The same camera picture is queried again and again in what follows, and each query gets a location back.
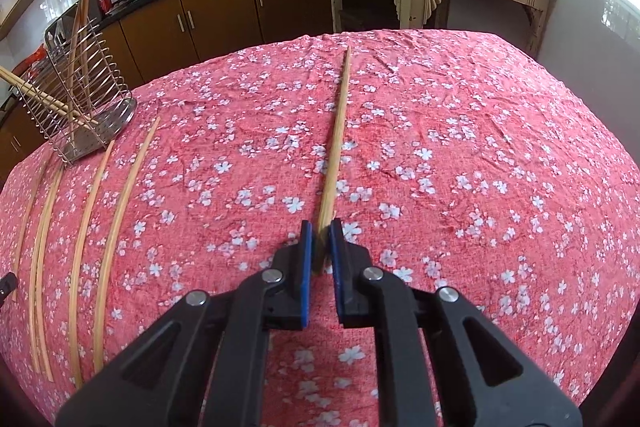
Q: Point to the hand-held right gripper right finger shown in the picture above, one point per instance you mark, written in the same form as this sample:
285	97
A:
336	277

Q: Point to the red floral tablecloth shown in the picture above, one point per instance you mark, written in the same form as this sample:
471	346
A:
450	182

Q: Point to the set of wooden chopsticks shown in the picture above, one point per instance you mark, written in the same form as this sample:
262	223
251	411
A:
36	287

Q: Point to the single bamboo chopstick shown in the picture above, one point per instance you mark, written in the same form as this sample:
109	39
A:
335	147

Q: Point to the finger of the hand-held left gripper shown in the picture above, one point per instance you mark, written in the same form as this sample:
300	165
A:
7	287

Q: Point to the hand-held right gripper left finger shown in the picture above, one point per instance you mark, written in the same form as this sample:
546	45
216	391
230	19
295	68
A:
306	277

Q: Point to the wooden base cabinets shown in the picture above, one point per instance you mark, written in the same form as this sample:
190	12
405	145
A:
220	7

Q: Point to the small red bottle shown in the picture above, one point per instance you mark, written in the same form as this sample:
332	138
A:
105	3

